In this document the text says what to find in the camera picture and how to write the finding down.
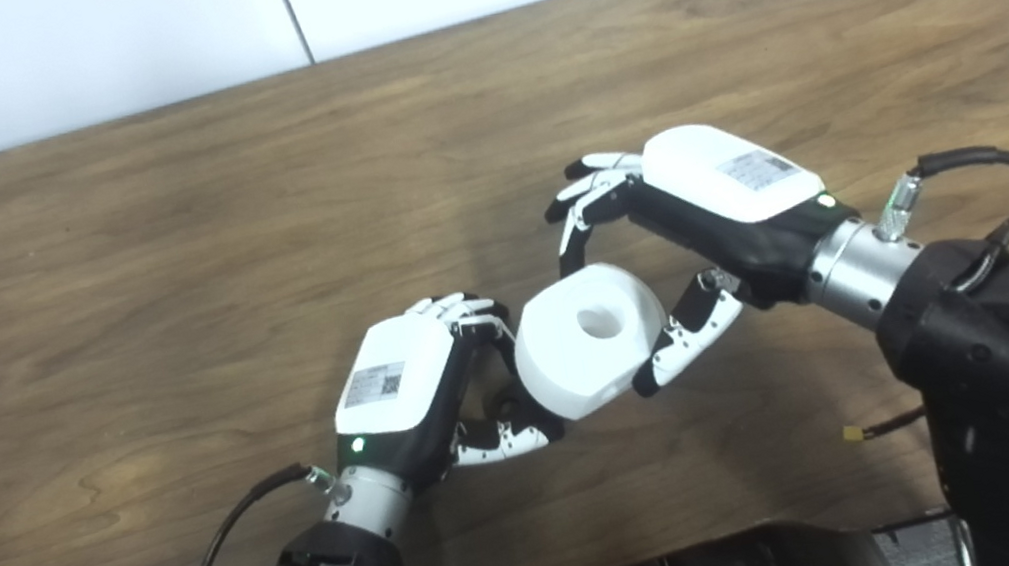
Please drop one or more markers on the black flanged holder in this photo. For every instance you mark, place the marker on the black flanged holder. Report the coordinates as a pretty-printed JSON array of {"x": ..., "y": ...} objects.
[{"x": 503, "y": 389}]

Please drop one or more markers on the round white piece with holes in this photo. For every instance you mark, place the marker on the round white piece with holes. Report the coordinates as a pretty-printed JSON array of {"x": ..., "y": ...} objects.
[{"x": 568, "y": 364}]

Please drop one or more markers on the white and black left hand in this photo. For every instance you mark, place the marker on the white and black left hand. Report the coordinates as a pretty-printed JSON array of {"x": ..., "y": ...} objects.
[{"x": 389, "y": 382}]

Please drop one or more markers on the white and black right hand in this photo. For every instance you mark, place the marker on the white and black right hand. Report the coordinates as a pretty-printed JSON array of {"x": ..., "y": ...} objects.
[{"x": 732, "y": 186}]

